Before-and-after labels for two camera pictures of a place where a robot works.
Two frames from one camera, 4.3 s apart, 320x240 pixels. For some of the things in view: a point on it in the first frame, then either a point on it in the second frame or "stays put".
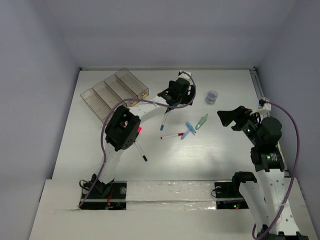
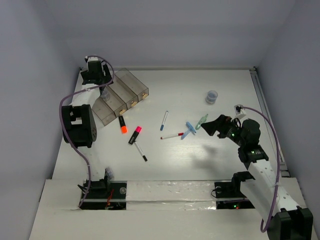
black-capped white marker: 141,152 stays put
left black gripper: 187,99 -> 106,78
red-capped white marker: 179,134 stays put
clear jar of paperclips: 211,97 stays put
